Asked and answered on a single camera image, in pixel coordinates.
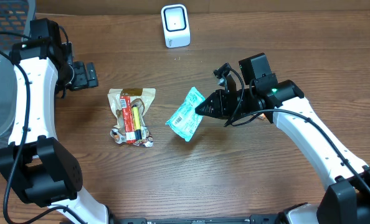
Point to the teal tissue packet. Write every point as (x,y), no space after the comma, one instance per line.
(185,121)

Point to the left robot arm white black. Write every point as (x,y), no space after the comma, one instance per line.
(37,168)

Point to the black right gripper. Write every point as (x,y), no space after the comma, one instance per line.
(235,103)

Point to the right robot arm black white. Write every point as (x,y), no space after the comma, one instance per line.
(344,176)

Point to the beige brown snack bag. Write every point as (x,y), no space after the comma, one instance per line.
(142,98)

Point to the white barcode scanner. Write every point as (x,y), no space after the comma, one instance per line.
(175,26)

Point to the orange Kleenex tissue pack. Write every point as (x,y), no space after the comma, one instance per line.
(261,116)

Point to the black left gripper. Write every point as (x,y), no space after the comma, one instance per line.
(87,75)

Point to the grey plastic mesh basket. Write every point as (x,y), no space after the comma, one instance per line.
(15,16)

